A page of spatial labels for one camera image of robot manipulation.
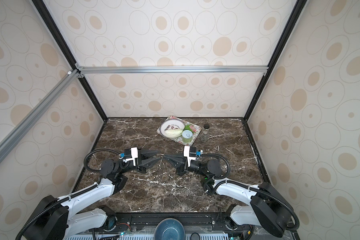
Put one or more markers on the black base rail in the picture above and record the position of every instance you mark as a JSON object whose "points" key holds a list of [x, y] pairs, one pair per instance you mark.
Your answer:
{"points": [[138, 221]]}

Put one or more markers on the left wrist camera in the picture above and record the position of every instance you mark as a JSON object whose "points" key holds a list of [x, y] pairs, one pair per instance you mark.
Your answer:
{"points": [[130, 155]]}

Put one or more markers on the herb jar black lid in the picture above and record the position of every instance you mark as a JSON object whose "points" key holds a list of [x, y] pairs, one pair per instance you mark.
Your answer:
{"points": [[206, 128]]}

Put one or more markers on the blue bowl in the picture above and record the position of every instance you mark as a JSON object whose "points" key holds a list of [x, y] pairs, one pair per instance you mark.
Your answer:
{"points": [[170, 229]]}

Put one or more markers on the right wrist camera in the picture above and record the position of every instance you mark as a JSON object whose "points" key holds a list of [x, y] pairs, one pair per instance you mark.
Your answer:
{"points": [[191, 153]]}

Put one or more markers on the diagonal aluminium rail left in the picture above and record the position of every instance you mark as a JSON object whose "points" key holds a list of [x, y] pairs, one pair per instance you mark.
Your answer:
{"points": [[14, 137]]}

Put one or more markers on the empty glass shaker silver lid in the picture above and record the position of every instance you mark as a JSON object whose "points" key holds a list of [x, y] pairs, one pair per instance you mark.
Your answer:
{"points": [[204, 138]]}

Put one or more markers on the floral rectangular tray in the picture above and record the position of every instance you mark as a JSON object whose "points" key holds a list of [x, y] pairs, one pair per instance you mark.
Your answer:
{"points": [[195, 127]]}

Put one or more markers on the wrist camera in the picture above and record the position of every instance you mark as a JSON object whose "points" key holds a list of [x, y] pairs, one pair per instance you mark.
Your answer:
{"points": [[130, 155], [191, 153]]}

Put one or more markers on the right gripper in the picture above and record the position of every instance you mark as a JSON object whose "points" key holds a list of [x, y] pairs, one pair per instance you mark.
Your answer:
{"points": [[181, 167]]}

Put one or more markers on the green leaf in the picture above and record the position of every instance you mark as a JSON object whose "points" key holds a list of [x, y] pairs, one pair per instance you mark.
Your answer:
{"points": [[188, 127]]}

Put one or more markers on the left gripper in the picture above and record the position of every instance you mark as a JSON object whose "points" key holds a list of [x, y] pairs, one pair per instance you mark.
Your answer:
{"points": [[144, 162]]}

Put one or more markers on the white plate with rim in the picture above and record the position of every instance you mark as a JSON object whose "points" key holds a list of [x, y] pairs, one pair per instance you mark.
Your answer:
{"points": [[171, 124]]}

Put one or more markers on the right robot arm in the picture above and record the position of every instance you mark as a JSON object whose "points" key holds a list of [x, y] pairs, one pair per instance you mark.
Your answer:
{"points": [[263, 205]]}

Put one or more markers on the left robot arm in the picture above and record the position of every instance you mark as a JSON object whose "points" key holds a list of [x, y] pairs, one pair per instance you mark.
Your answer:
{"points": [[87, 195]]}

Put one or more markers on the horizontal aluminium rail back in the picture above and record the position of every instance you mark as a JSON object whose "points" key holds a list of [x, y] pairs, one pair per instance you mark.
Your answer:
{"points": [[173, 69]]}

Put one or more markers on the pale cabbage piece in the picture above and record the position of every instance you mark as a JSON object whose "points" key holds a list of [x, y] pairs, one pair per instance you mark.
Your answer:
{"points": [[173, 133]]}

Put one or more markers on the green tin can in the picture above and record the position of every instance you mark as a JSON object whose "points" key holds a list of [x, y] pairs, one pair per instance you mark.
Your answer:
{"points": [[187, 136]]}

